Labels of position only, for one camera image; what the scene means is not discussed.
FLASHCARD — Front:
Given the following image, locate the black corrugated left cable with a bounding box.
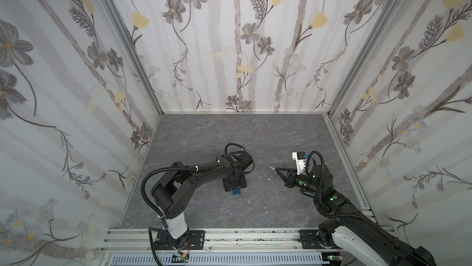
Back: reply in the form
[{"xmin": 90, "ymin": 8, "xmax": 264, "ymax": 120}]
[{"xmin": 139, "ymin": 142, "xmax": 246, "ymax": 266}]

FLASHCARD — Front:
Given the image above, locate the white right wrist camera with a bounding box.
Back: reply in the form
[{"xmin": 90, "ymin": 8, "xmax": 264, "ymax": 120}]
[{"xmin": 292, "ymin": 152, "xmax": 308, "ymax": 175}]

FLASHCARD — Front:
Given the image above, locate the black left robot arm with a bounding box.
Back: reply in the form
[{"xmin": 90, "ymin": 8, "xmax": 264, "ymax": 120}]
[{"xmin": 140, "ymin": 149, "xmax": 255, "ymax": 249}]

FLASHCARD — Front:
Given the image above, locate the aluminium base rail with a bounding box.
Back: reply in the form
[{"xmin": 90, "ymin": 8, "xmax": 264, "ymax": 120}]
[{"xmin": 100, "ymin": 227, "xmax": 328, "ymax": 253}]

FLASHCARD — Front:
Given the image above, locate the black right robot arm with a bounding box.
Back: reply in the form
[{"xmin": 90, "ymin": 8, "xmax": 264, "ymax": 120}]
[{"xmin": 274, "ymin": 165, "xmax": 436, "ymax": 266}]

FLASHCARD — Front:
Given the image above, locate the white slotted cable duct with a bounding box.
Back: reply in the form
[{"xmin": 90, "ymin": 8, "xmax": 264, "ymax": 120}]
[{"xmin": 110, "ymin": 253, "xmax": 325, "ymax": 266}]

